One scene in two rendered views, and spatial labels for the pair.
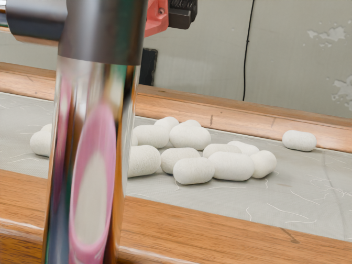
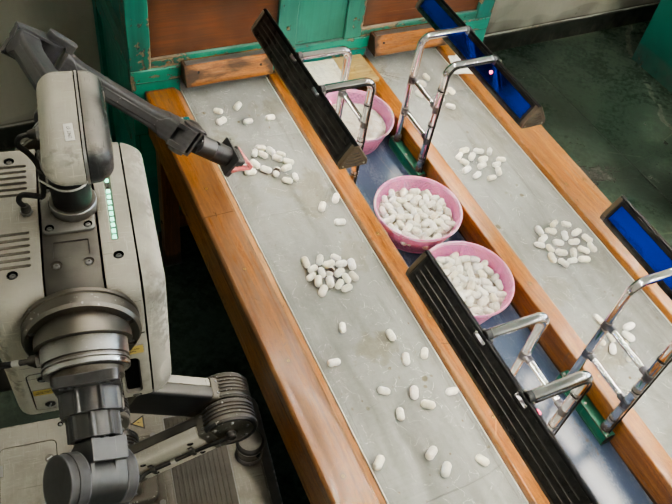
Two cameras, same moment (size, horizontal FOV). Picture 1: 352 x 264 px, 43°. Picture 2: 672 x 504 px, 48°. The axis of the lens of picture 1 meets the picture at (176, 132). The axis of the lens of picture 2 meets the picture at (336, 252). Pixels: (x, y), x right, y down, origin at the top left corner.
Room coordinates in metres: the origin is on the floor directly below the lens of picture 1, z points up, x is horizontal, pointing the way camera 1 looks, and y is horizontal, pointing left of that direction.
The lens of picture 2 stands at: (1.32, 1.39, 2.31)
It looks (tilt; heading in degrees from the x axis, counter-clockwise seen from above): 49 degrees down; 227
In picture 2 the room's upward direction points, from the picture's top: 11 degrees clockwise
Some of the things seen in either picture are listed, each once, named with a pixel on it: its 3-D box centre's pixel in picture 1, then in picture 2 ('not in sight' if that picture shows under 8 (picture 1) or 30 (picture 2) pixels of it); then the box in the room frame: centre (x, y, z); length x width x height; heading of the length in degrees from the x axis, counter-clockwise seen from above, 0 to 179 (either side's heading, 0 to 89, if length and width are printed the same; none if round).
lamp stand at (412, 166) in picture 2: not in sight; (442, 105); (-0.18, 0.15, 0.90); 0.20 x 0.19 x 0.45; 80
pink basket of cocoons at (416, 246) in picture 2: not in sight; (415, 217); (0.07, 0.38, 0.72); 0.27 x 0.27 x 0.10
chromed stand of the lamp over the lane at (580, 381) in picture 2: not in sight; (505, 406); (0.39, 1.04, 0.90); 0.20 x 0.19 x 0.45; 80
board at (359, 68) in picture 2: not in sight; (327, 74); (-0.05, -0.27, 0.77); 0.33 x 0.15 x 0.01; 170
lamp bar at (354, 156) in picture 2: not in sight; (305, 82); (0.29, 0.06, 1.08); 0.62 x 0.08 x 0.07; 80
